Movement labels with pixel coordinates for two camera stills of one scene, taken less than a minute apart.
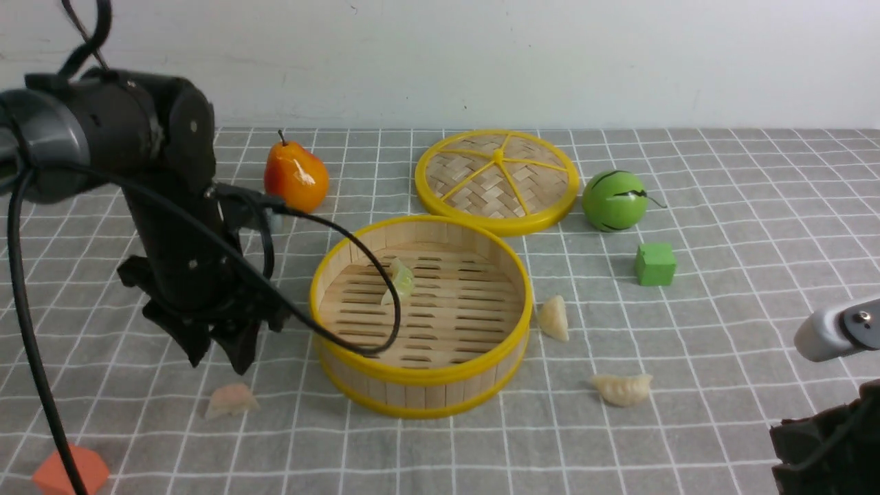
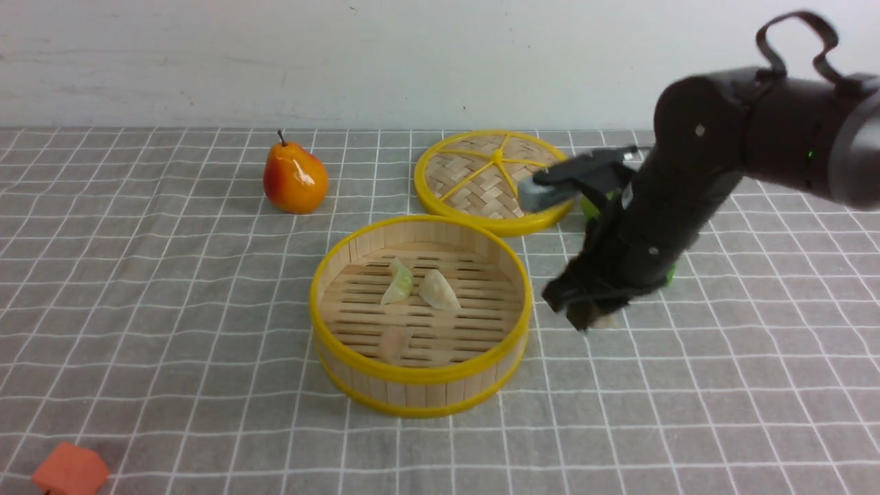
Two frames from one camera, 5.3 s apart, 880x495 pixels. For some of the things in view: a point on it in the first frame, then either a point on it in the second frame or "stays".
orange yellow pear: [293, 174] stays
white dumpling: [553, 317] to [436, 291]
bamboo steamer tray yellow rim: [421, 316] stays
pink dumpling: [233, 399] to [394, 342]
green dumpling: [403, 283] stays
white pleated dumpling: [623, 391] to [610, 320]
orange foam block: [51, 478] stays
